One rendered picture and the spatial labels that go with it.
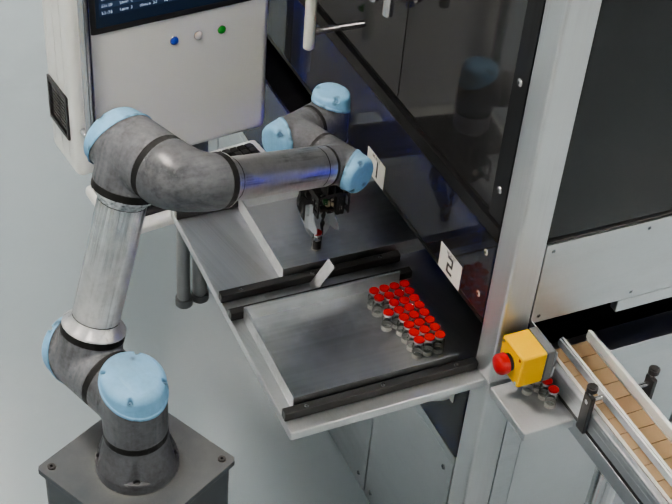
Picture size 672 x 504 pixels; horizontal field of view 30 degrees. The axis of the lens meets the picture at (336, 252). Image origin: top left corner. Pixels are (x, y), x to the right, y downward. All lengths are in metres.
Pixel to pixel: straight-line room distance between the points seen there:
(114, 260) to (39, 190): 2.16
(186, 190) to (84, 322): 0.36
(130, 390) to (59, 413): 1.38
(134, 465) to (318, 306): 0.52
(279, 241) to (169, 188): 0.71
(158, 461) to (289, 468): 1.14
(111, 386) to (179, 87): 1.01
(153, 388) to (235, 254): 0.55
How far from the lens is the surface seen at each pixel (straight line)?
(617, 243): 2.34
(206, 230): 2.70
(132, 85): 2.91
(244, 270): 2.60
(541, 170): 2.11
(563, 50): 1.98
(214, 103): 3.04
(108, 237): 2.14
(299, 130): 2.33
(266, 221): 2.73
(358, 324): 2.49
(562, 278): 2.32
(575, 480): 2.84
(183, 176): 2.00
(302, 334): 2.46
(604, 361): 2.45
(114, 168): 2.07
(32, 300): 3.88
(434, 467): 2.76
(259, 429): 3.47
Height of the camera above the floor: 2.57
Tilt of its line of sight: 39 degrees down
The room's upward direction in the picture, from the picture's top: 5 degrees clockwise
